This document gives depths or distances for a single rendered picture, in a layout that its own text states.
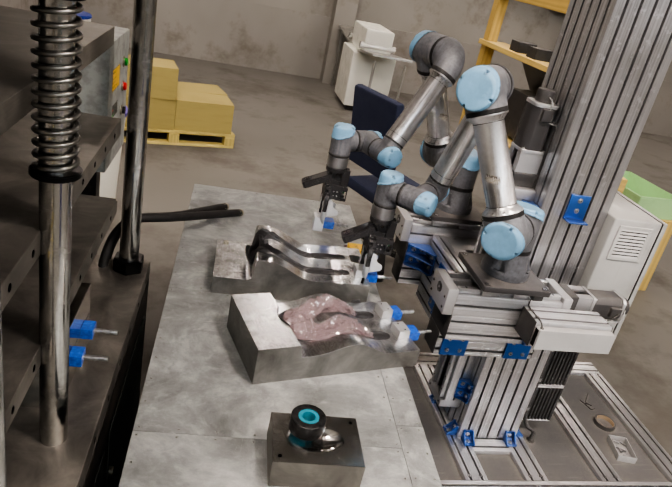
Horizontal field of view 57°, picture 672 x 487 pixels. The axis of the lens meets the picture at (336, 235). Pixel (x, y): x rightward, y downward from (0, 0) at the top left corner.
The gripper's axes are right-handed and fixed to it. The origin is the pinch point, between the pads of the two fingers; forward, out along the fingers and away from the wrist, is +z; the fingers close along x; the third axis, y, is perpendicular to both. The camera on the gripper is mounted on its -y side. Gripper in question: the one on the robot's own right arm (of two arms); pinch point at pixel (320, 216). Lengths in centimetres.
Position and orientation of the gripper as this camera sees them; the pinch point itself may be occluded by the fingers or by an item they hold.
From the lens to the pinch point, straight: 228.2
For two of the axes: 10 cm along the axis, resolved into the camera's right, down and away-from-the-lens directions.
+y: 9.8, 1.3, 1.8
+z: -1.9, 8.9, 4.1
